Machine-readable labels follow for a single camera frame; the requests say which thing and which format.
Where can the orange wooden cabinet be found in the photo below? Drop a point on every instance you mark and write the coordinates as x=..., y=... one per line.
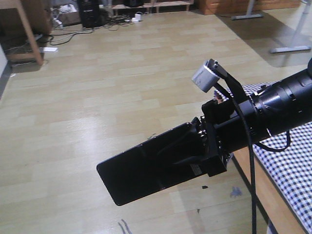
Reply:
x=210, y=7

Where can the wooden table leg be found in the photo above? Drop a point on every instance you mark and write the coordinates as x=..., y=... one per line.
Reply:
x=35, y=54

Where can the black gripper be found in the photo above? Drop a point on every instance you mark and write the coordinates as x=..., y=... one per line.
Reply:
x=225, y=134

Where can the black foldable phone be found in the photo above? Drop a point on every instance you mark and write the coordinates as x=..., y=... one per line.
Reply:
x=147, y=168

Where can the black white gingham bed cover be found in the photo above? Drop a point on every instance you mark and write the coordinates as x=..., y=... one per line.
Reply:
x=291, y=172

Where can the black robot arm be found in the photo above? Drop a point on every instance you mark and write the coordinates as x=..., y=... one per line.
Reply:
x=243, y=120

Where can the black computer tower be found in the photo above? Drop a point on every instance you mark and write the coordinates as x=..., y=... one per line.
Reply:
x=89, y=13

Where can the white power strip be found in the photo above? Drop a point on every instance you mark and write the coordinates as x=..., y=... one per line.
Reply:
x=137, y=17

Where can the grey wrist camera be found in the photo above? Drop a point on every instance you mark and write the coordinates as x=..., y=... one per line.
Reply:
x=205, y=78

